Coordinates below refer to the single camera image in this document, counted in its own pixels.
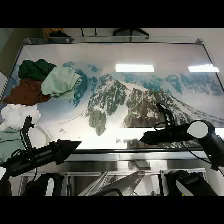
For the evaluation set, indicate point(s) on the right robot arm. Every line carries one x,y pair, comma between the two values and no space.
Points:
213,143

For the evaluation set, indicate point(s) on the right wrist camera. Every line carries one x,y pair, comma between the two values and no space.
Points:
166,115

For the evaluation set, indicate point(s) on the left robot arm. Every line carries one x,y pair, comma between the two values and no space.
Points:
33,156

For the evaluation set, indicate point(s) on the dark green garment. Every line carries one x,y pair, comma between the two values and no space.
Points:
33,69

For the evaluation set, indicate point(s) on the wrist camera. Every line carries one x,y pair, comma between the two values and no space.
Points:
27,128
166,115

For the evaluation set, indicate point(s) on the silver frame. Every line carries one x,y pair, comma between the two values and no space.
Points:
110,165

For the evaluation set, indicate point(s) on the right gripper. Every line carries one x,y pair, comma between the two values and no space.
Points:
166,136

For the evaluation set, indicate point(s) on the brown garment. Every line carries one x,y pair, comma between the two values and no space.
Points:
26,92

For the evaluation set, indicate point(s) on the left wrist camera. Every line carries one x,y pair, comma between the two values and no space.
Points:
27,128

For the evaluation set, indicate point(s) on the light green polo shirt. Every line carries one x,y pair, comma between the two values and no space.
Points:
61,81

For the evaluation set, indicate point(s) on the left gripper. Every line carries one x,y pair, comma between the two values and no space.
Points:
66,148

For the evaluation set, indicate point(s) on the white garment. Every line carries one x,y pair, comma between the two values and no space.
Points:
18,115

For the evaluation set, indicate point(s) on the black office chair base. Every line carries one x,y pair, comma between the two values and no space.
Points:
130,31

